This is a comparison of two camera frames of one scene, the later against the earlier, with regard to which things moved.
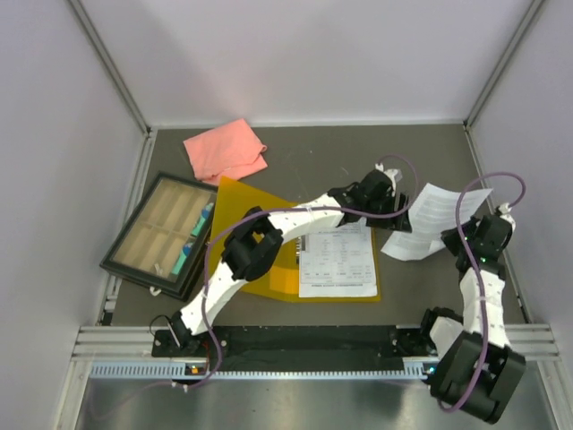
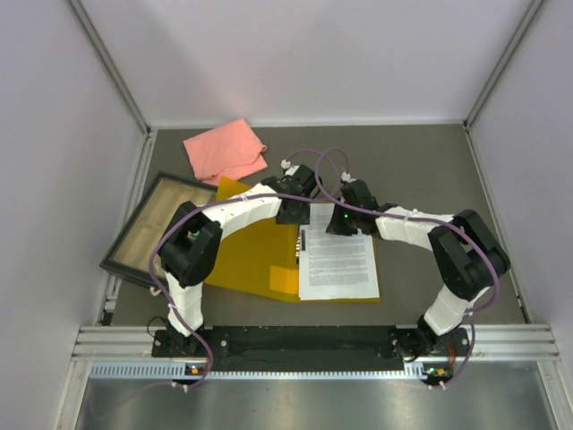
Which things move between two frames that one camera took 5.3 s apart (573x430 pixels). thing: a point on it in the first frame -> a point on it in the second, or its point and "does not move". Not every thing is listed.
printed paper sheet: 431,211 -> 335,266
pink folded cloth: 232,150 does not move
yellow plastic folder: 281,278 does not move
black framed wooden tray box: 164,243 does not move
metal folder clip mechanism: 300,246 does not move
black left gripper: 399,223 -> 300,219
